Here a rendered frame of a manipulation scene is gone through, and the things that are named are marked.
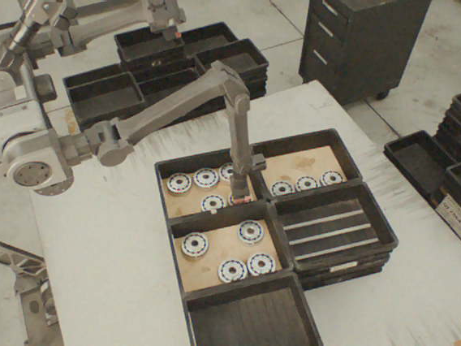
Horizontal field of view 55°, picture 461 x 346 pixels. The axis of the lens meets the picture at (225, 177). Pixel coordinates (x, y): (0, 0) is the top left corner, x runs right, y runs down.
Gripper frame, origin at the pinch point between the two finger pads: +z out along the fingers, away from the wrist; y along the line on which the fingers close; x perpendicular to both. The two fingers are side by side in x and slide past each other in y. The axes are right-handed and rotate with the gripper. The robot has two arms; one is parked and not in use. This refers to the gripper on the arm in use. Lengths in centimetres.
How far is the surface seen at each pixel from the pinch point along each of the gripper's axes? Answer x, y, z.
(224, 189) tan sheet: 4.7, 8.2, 4.0
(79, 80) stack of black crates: 83, 153, 53
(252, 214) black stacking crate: -3.7, -9.1, -1.1
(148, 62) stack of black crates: 33, 138, 32
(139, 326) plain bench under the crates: 44, -39, 17
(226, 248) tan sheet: 8.5, -19.2, 4.2
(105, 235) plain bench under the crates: 56, 2, 17
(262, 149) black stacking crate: -14.2, 21.9, -2.3
